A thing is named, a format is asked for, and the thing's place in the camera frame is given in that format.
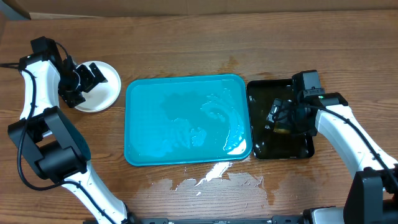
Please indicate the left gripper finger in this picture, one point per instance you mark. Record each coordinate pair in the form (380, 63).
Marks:
(87, 79)
(98, 76)

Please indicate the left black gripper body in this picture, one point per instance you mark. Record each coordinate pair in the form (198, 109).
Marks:
(69, 75)

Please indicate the small white stained plate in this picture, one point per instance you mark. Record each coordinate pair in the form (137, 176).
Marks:
(103, 95)

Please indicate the yellow green sponge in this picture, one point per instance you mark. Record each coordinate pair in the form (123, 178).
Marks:
(282, 128)

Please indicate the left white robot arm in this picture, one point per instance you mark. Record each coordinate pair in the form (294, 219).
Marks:
(48, 141)

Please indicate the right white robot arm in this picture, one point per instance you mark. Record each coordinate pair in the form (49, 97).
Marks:
(372, 197)

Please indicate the black plastic tray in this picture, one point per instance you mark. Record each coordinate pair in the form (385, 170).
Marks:
(266, 143)

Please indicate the teal plastic tray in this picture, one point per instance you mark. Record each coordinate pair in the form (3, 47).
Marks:
(186, 120)

